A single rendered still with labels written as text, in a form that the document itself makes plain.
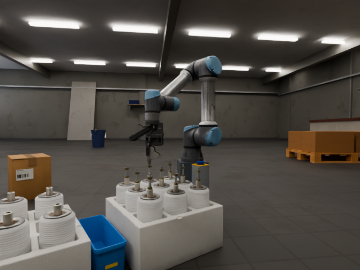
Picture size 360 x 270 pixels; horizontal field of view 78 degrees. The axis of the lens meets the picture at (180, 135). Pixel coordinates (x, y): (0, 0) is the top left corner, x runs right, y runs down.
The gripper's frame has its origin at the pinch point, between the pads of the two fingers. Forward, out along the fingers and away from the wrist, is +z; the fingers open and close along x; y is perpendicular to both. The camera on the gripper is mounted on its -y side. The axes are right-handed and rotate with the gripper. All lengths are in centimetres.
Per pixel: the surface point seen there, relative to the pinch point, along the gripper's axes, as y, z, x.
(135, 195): -1.8, 10.1, -21.2
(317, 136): 220, -7, 232
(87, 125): -430, -33, 908
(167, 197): 11.2, 10.5, -22.5
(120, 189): -10.5, 10.6, -11.3
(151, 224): 6.6, 16.4, -34.0
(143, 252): 4.2, 25.1, -36.0
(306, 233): 77, 34, -1
